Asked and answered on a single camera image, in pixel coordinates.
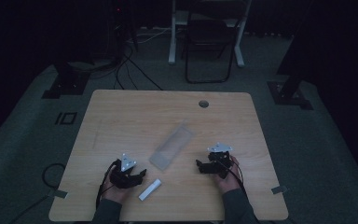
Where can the black stand base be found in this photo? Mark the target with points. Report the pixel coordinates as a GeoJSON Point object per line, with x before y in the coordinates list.
{"type": "Point", "coordinates": [289, 93]}
{"type": "Point", "coordinates": [66, 81]}

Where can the person's left hand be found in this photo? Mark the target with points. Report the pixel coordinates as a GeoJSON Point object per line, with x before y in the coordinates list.
{"type": "Point", "coordinates": [114, 189]}

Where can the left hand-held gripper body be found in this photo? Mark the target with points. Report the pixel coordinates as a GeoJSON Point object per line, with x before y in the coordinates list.
{"type": "Point", "coordinates": [125, 174]}

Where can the white tube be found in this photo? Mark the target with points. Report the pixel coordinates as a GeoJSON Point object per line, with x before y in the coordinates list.
{"type": "Point", "coordinates": [149, 189]}

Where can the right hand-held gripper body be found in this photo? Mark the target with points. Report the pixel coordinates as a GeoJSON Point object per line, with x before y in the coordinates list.
{"type": "Point", "coordinates": [219, 161]}

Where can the clear plastic bag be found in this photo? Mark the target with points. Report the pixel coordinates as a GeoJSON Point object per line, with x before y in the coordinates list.
{"type": "Point", "coordinates": [172, 146]}

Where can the black folding chair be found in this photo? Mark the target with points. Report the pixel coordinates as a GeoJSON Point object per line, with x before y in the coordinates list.
{"type": "Point", "coordinates": [209, 40]}

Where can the person's right hand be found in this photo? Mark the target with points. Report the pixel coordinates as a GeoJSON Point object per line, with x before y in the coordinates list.
{"type": "Point", "coordinates": [230, 180]}

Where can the grey tape piece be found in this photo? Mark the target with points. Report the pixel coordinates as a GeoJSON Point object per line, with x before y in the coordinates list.
{"type": "Point", "coordinates": [57, 193]}
{"type": "Point", "coordinates": [279, 189]}

